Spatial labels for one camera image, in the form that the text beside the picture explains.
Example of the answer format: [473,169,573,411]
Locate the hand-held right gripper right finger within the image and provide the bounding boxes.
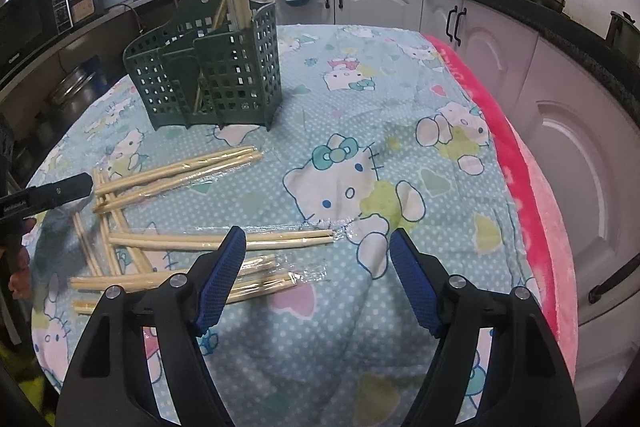
[389,228,583,427]

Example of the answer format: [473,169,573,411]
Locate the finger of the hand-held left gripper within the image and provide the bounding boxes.
[27,173,95,214]

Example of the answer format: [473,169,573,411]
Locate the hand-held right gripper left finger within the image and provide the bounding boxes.
[55,225,247,427]

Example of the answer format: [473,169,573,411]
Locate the pile of chopsticks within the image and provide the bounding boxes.
[69,146,335,315]

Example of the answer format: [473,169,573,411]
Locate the green plastic utensil holder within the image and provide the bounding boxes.
[123,0,282,132]

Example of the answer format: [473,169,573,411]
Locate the person's left hand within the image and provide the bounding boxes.
[7,218,38,303]

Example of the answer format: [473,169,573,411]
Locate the stacked steel basins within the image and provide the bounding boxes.
[47,64,101,108]

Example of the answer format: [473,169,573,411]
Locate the pink fleece blanket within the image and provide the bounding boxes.
[422,34,581,388]

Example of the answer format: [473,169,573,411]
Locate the grey open shelf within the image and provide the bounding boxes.
[0,0,181,168]

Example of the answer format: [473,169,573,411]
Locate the black microwave oven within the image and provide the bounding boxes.
[0,0,76,78]

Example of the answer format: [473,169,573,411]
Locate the cartoon cat printed tablecloth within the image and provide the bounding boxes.
[25,24,543,427]

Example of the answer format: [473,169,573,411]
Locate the yellow green cloth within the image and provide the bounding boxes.
[0,357,61,427]

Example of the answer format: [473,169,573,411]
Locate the steel canister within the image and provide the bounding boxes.
[607,11,640,58]

